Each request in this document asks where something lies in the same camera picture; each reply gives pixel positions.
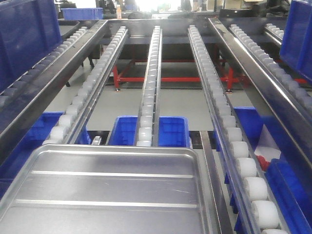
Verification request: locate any silver metal tray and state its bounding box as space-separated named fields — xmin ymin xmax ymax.
xmin=0 ymin=144 xmax=217 ymax=234

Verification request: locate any centre roller track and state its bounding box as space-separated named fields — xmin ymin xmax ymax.
xmin=134 ymin=26 xmax=162 ymax=147

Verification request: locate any blue bin lower centre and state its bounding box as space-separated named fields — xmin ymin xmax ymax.
xmin=108 ymin=116 xmax=190 ymax=147

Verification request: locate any blue bin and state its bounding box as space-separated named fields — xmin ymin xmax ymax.
xmin=0 ymin=112 xmax=76 ymax=197
xmin=280 ymin=0 xmax=312 ymax=82
xmin=213 ymin=106 xmax=312 ymax=234
xmin=108 ymin=116 xmax=190 ymax=147
xmin=0 ymin=0 xmax=62 ymax=91

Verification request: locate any left-centre roller track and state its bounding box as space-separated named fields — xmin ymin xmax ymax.
xmin=43 ymin=26 xmax=128 ymax=144

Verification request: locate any orange bottle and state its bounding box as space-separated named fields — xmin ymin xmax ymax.
xmin=116 ymin=4 xmax=122 ymax=20

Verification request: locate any distant blue crate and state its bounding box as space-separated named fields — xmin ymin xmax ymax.
xmin=61 ymin=8 xmax=104 ymax=20

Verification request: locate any right-centre roller track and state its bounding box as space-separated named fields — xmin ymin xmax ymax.
xmin=188 ymin=25 xmax=290 ymax=234

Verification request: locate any far right roller track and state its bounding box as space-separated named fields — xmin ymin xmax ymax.
xmin=230 ymin=24 xmax=312 ymax=114

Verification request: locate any blue bin lower right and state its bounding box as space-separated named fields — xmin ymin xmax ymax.
xmin=213 ymin=106 xmax=312 ymax=234

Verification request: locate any far left roller track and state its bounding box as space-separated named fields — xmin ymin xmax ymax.
xmin=0 ymin=26 xmax=88 ymax=109

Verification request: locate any blue bin upper right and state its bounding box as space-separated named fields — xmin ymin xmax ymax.
xmin=280 ymin=0 xmax=312 ymax=82

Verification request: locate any blue bin upper left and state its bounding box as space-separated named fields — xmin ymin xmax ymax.
xmin=0 ymin=0 xmax=62 ymax=91

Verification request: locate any blue bin lower left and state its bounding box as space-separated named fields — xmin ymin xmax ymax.
xmin=0 ymin=112 xmax=76 ymax=197

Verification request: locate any red metal frame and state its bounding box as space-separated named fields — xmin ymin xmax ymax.
xmin=112 ymin=58 xmax=308 ymax=93

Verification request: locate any lower steel guide rail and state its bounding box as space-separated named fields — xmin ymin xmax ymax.
xmin=199 ymin=131 xmax=233 ymax=234

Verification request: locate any steel guide rail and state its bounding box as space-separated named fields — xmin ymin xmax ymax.
xmin=208 ymin=18 xmax=312 ymax=174
xmin=199 ymin=131 xmax=233 ymax=234
xmin=0 ymin=20 xmax=107 ymax=161

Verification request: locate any right steel guide rail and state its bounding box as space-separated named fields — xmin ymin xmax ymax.
xmin=208 ymin=18 xmax=312 ymax=174

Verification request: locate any left steel guide rail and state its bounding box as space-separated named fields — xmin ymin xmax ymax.
xmin=0 ymin=20 xmax=107 ymax=161

